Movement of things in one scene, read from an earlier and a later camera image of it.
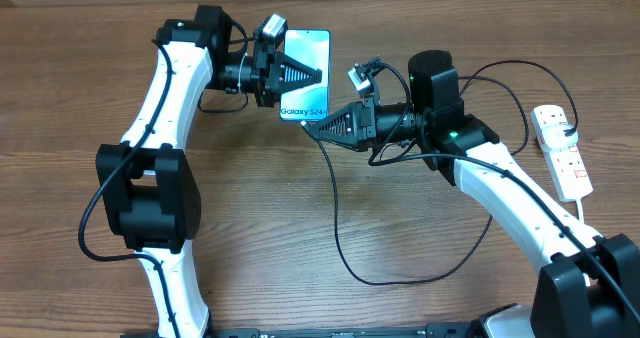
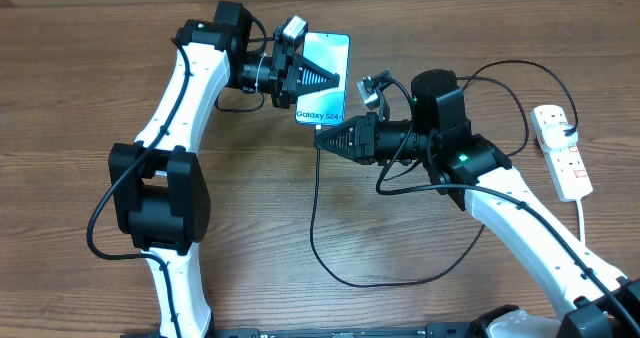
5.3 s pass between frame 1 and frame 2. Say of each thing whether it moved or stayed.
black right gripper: moved
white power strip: stayed
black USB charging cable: moved
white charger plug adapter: stayed
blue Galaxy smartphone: moved
